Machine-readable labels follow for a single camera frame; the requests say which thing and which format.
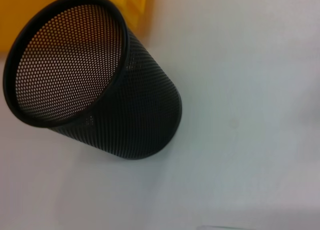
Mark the black mesh pen holder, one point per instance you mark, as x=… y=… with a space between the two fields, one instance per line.
x=140 y=102

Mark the yellow plastic bin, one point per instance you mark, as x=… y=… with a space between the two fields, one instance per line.
x=7 y=14

